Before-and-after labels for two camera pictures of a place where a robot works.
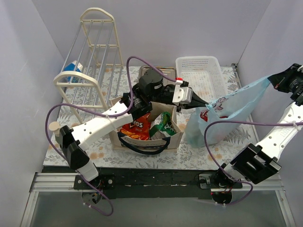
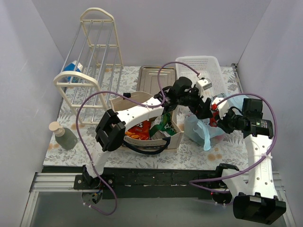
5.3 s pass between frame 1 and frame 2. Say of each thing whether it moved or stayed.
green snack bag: stayed
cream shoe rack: stayed
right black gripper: moved
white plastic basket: stayed
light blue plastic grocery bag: moved
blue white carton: stayed
